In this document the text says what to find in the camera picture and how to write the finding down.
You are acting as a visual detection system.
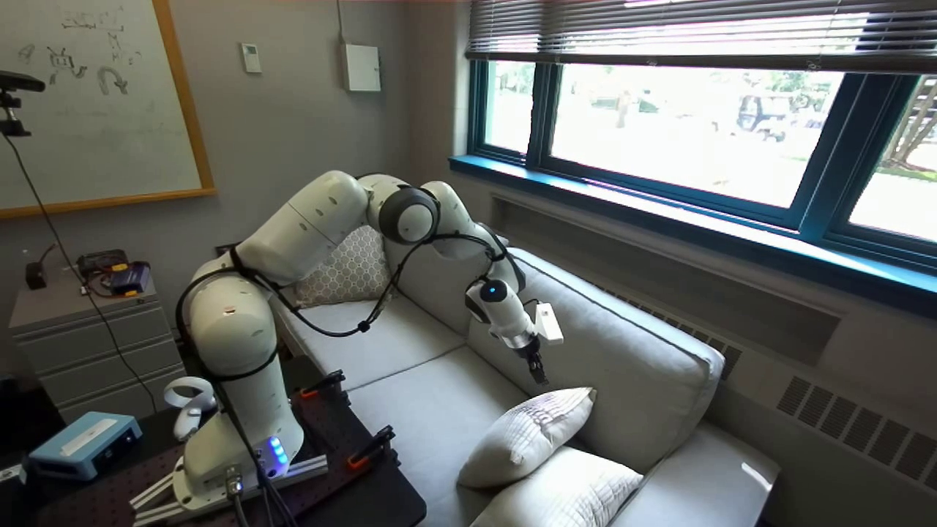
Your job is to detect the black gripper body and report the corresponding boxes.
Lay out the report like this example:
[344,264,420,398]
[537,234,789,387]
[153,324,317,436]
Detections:
[508,324,552,387]

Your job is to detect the small cream pleated pillow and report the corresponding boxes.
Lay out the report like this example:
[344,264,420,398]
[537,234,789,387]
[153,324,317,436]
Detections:
[468,445,647,527]
[456,382,598,492]

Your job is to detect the grey fabric sofa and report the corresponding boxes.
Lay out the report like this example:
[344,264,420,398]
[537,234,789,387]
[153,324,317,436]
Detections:
[276,189,784,527]

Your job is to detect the black orange bar clamp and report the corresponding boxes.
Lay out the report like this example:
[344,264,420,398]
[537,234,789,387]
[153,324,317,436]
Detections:
[290,365,350,403]
[344,420,399,477]

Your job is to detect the black robot table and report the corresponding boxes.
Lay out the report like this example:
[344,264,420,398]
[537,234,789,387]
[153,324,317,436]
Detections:
[0,309,430,527]

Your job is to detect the aluminium robot mounting plate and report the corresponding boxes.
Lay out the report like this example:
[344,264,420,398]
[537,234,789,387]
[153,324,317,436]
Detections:
[130,450,332,517]

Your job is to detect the wide blue framed window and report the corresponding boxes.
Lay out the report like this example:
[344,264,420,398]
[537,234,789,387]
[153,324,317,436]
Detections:
[449,53,937,294]

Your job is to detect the white VR controller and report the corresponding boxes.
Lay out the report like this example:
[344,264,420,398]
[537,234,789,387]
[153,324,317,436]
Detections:
[162,375,221,441]

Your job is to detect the grey window blinds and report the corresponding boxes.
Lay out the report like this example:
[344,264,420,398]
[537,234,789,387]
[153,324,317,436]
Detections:
[465,0,937,72]

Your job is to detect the grey filing cabinet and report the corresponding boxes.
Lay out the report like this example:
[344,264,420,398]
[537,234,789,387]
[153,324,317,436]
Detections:
[8,267,189,423]

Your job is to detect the light blue box device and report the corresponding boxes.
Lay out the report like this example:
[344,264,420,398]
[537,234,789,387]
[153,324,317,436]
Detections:
[28,407,148,482]

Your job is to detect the wood framed whiteboard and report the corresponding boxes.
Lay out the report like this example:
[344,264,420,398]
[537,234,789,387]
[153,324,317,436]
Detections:
[0,0,221,221]

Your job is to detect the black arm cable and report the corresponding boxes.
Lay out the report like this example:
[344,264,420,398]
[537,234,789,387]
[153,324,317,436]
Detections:
[174,229,511,382]

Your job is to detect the white wall box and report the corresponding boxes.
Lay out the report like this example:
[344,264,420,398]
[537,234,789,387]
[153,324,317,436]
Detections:
[339,37,386,97]

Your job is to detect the wall radiator vent grille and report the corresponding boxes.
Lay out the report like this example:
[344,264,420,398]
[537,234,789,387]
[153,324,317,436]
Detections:
[774,372,937,495]

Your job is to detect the white wall thermostat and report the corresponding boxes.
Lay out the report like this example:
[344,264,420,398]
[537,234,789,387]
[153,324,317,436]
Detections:
[237,40,266,78]

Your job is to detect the black tool with cables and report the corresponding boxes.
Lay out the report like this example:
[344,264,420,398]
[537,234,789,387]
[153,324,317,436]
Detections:
[77,246,159,302]

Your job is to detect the black camera on tripod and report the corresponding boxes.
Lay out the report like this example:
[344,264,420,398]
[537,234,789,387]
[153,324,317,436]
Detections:
[0,68,49,141]

